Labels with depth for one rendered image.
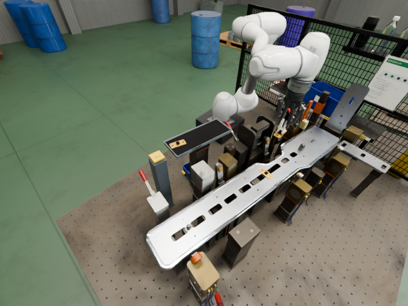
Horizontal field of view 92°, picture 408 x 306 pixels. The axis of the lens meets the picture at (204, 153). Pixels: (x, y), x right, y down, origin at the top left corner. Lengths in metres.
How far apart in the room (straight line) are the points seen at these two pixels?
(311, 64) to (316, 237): 0.99
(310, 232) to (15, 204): 2.72
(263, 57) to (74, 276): 2.05
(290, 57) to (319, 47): 0.11
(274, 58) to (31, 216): 2.51
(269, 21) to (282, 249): 1.29
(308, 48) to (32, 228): 2.55
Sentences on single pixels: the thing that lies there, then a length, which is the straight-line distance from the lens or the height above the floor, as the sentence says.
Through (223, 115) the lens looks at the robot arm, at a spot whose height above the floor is 0.93.
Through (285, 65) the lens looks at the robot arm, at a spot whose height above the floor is 1.61.
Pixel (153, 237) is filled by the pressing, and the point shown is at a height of 1.00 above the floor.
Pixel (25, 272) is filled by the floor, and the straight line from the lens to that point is 2.39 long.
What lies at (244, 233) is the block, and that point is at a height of 1.03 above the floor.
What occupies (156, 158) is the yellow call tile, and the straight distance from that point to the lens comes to 0.99.
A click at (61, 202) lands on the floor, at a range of 2.60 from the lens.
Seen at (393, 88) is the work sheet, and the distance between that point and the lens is 1.85.
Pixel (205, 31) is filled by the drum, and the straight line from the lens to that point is 4.69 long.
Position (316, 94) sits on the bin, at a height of 1.13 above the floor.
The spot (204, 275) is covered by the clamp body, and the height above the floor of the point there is 1.06.
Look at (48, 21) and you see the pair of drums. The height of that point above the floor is 0.64.
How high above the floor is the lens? 1.87
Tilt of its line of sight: 45 degrees down
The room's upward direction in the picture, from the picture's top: 2 degrees clockwise
